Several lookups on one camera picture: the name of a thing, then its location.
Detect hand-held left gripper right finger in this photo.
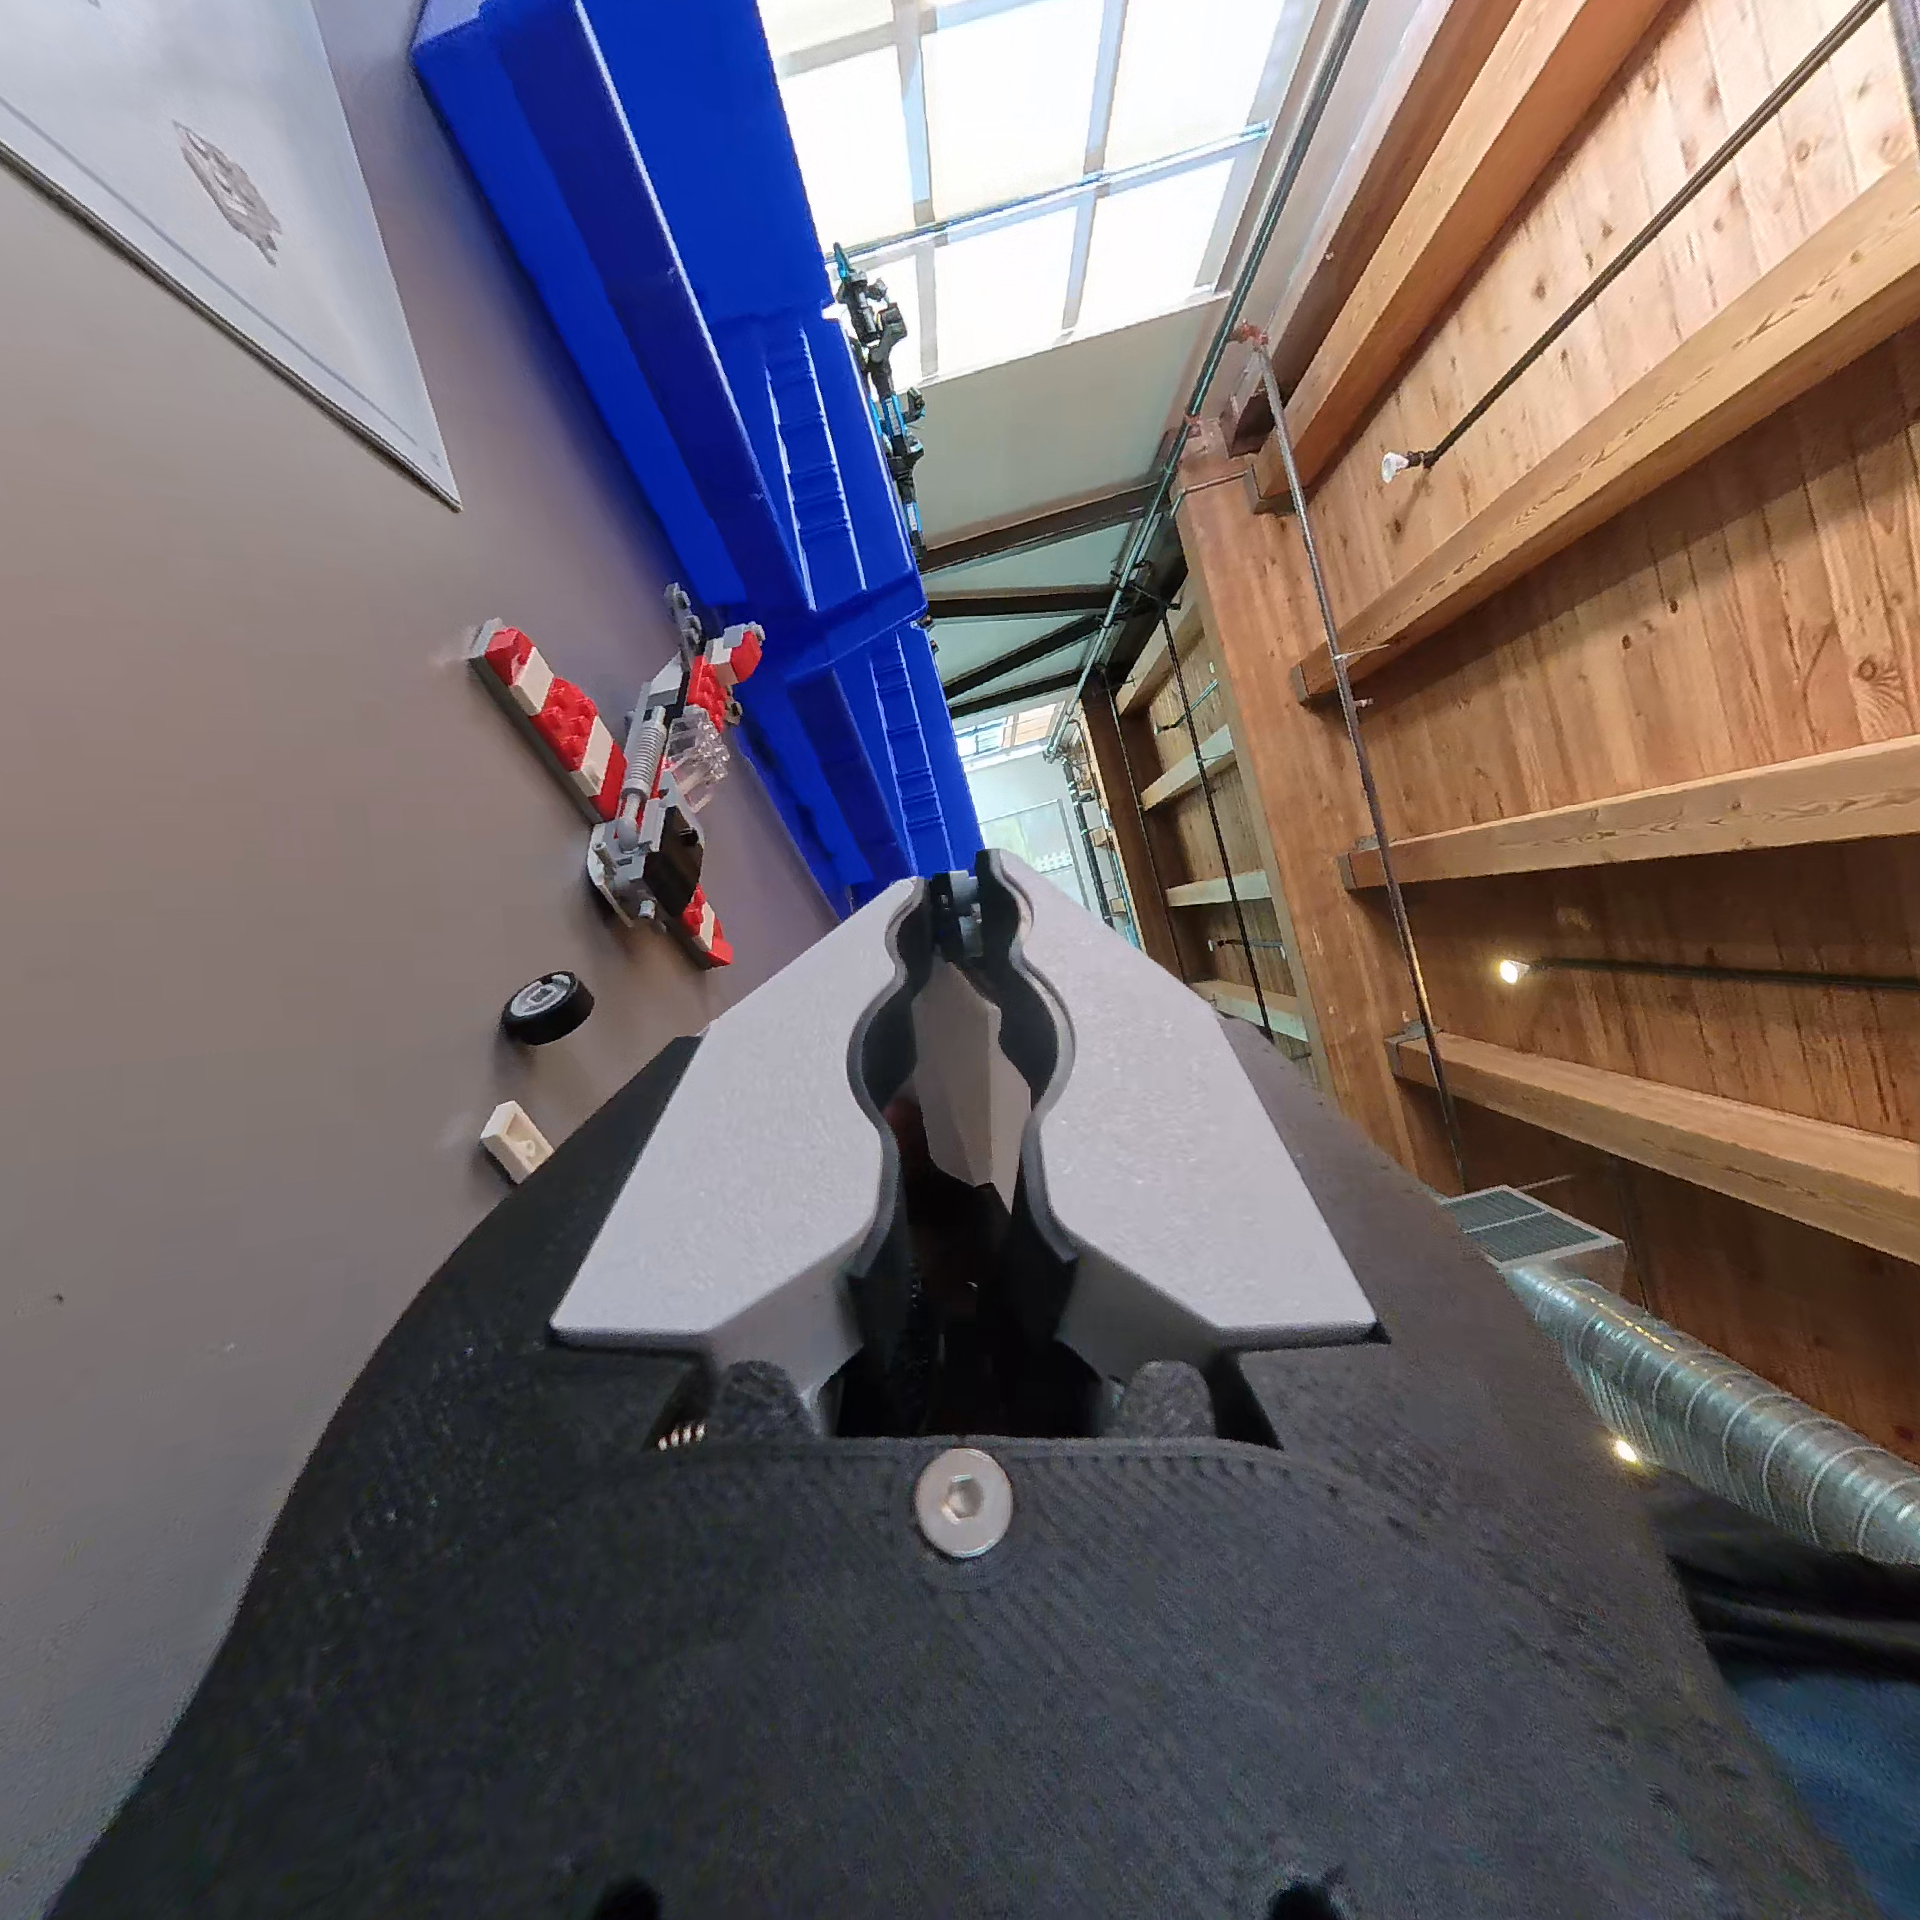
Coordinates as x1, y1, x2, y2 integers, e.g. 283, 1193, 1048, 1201
967, 855, 1384, 1391

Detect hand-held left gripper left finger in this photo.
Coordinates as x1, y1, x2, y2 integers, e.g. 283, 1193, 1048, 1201
552, 870, 958, 1416

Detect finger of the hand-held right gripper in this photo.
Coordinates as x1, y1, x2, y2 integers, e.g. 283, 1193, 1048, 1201
911, 961, 1040, 1204

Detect small grey toy piece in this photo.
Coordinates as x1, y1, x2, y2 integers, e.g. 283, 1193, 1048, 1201
925, 855, 1004, 961

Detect red white toy brick airplane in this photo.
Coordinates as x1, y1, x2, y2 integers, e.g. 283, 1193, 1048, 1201
466, 584, 770, 970

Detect grey desk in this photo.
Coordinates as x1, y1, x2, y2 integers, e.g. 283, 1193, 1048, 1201
2, 1, 872, 1920

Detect small black toy wheel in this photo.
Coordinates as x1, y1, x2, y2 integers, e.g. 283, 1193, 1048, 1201
499, 966, 600, 1049

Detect person's black jacket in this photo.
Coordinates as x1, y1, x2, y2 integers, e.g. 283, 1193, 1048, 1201
1657, 1500, 1920, 1681

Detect person's legs in jeans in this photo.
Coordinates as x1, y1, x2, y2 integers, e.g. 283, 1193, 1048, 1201
1746, 1665, 1920, 1920

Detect white instruction booklet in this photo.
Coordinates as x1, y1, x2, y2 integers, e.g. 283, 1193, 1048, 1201
2, 1, 466, 508

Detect silver ventilation duct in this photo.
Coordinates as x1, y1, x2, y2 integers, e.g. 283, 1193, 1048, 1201
1441, 1186, 1920, 1568

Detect black camera tripod rig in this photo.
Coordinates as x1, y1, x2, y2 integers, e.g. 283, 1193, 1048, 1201
828, 246, 925, 502

